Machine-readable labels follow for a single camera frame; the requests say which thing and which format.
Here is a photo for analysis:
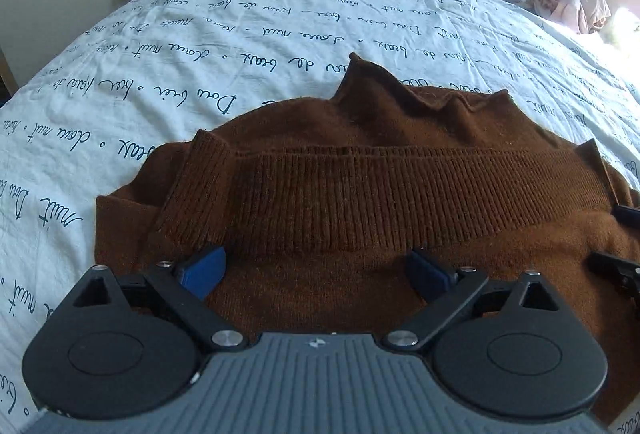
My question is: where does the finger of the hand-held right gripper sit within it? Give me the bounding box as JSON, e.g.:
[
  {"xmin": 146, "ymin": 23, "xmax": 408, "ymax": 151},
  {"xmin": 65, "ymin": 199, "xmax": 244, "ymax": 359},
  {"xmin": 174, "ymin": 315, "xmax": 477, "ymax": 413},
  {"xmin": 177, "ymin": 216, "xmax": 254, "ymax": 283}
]
[
  {"xmin": 612, "ymin": 205, "xmax": 640, "ymax": 231},
  {"xmin": 587, "ymin": 251, "xmax": 640, "ymax": 301}
]

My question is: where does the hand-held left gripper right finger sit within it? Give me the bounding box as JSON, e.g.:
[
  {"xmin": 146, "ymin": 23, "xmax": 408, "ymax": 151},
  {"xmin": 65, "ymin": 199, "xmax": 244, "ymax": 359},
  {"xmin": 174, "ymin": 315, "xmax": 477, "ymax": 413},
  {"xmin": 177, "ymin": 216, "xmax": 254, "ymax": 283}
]
[{"xmin": 382, "ymin": 248, "xmax": 561, "ymax": 355}]

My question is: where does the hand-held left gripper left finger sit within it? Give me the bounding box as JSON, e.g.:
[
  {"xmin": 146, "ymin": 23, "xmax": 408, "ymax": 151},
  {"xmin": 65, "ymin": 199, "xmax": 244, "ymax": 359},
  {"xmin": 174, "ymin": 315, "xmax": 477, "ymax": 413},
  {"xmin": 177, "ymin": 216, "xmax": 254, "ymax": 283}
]
[{"xmin": 70, "ymin": 245, "xmax": 248, "ymax": 355}]

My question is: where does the brown knit sweater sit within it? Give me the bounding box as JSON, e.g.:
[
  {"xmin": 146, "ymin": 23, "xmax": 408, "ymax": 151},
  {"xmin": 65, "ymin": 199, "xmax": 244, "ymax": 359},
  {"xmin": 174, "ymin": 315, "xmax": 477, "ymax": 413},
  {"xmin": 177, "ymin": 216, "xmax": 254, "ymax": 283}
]
[{"xmin": 95, "ymin": 52, "xmax": 640, "ymax": 426}]

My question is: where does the white fluffy cloth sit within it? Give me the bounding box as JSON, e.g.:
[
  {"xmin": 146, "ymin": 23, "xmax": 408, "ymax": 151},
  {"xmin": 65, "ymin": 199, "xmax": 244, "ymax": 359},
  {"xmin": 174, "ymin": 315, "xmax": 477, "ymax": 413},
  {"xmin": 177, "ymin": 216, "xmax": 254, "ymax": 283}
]
[{"xmin": 602, "ymin": 6, "xmax": 640, "ymax": 52}]

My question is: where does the white script-printed bed blanket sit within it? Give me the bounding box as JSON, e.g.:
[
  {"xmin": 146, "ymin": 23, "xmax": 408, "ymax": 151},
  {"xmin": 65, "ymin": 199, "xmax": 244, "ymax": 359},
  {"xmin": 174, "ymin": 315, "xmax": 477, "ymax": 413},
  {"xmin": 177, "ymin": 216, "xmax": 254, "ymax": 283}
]
[{"xmin": 0, "ymin": 0, "xmax": 640, "ymax": 434}]

